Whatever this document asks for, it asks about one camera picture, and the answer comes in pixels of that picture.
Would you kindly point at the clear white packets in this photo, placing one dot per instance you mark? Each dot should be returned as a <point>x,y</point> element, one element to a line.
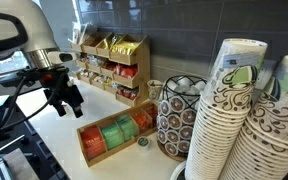
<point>95,60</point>

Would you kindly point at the patterned paper cup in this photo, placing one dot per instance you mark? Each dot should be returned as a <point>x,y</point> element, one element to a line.
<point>154,90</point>

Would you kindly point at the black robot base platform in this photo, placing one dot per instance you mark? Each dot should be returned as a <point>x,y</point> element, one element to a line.
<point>40,156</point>

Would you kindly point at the red sugar packets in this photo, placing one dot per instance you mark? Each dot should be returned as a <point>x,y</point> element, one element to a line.
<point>127,71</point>
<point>109,66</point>

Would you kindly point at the green lid coffee pod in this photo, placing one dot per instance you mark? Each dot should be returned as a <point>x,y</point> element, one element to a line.
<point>143,142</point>

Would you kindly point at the tall paper cup stack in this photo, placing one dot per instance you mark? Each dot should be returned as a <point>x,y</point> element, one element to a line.
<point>224,110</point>
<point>274,126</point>

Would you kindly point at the glass window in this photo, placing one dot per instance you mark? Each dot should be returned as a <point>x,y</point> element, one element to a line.
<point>7,66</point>

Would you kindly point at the grey metal plate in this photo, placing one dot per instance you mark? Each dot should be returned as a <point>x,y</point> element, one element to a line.
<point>19,166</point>

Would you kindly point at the orange tea packets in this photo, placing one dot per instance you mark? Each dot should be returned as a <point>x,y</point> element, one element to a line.
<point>142,120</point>

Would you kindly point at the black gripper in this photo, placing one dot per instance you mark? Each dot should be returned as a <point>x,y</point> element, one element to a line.
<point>67,93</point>

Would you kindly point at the red tea packets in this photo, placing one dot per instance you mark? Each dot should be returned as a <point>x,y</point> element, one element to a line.
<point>92,143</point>
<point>152,113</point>

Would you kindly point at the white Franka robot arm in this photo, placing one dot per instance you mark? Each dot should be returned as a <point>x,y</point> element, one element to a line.
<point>17,20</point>

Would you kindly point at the light green tea packets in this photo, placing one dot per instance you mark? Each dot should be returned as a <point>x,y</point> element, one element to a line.
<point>127,126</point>

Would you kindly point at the wooden condiment rack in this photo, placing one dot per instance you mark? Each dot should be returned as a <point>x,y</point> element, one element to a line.
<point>144,66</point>

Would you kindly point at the white stir stick packets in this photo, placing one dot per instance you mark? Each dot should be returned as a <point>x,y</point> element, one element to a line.
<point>80,33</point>

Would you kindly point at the yellow sweetener packets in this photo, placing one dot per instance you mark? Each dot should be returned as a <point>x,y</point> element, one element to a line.
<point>125,48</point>
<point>110,41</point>

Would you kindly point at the wooden tea box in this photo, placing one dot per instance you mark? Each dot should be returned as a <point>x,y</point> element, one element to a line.
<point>117,150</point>

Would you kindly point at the brown sugar packets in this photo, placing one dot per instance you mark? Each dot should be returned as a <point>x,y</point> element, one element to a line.
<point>81,60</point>

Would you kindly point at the white pods pile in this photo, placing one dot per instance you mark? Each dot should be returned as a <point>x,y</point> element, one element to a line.
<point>187,86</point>

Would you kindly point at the wrapped paper cup stack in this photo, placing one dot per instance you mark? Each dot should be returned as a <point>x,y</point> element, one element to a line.
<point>267,80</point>

